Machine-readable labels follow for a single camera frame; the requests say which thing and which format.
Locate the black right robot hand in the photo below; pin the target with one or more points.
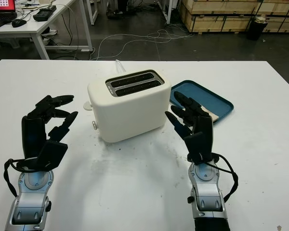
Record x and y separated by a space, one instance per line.
206 134

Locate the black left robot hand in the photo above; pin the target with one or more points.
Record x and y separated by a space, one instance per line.
31 134

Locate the slice of white bread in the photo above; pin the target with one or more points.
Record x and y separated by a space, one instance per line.
213 116

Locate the white toaster lever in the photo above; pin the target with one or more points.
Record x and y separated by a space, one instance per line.
87 105

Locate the blue plastic tray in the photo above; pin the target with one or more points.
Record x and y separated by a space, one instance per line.
207 93

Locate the small silver toaster knob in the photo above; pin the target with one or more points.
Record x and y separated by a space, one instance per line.
94 125

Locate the white two-slot toaster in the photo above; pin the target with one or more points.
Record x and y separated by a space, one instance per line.
130 113

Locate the white office desk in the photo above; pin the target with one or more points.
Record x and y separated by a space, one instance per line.
38 29

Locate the black computer mouse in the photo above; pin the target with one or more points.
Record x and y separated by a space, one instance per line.
18 23

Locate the black trash bin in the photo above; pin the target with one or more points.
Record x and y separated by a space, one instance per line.
256 30

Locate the black handheld controller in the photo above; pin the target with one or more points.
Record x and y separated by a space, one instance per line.
42 14

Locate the laptop with red screen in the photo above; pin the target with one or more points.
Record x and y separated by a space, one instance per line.
1 9

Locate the standing person dark legs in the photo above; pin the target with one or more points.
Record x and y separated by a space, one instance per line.
118 13

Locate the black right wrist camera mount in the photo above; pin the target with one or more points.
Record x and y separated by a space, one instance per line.
193 146

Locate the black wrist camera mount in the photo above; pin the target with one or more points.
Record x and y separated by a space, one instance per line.
50 154
193 146

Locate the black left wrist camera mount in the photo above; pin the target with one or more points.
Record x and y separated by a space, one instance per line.
50 154

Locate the white table frame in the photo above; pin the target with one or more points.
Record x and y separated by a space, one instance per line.
169 12
92 13

